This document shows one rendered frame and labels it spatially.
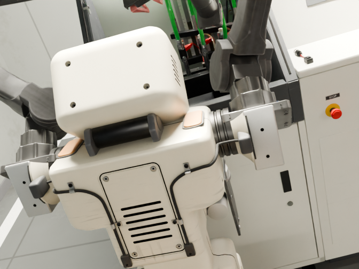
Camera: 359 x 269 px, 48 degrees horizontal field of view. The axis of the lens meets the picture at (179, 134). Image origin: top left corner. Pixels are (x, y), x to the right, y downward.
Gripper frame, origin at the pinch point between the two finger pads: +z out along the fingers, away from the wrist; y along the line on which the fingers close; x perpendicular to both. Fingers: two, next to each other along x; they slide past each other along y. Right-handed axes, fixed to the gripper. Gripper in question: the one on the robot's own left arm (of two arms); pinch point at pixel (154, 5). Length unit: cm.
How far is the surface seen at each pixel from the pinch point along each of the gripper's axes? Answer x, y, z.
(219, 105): 25.9, -1.3, 29.5
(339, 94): 31, -37, 49
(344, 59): 23, -43, 42
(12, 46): -149, 201, 127
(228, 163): 42, 7, 45
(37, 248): 39, 159, 93
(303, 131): 39, -21, 52
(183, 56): 0.4, 8.0, 32.7
